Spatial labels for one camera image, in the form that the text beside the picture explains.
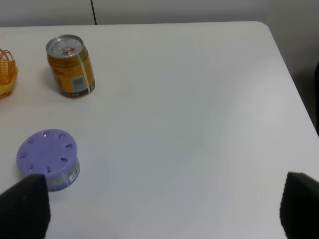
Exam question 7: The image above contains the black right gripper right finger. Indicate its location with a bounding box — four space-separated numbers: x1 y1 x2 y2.
279 172 319 239

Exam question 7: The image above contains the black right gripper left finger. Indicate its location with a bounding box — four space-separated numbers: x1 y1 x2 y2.
0 174 51 239

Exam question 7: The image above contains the orange wicker basket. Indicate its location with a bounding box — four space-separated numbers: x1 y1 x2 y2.
0 49 18 99

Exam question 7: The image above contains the purple lidded air freshener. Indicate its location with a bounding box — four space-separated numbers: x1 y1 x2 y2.
16 129 80 192

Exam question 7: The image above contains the gold energy drink can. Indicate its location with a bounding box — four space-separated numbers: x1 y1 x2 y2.
46 34 95 99

